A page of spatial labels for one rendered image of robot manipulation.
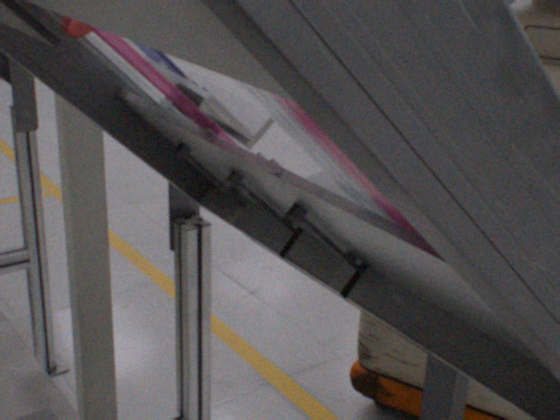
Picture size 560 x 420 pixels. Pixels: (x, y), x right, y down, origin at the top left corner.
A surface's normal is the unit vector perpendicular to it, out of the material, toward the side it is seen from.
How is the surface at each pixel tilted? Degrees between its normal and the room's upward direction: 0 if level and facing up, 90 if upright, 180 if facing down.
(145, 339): 0
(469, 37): 90
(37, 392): 0
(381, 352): 90
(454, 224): 90
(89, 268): 90
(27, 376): 0
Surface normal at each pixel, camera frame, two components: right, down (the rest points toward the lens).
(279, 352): 0.04, -0.93
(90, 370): 0.47, 0.35
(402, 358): -0.52, 0.30
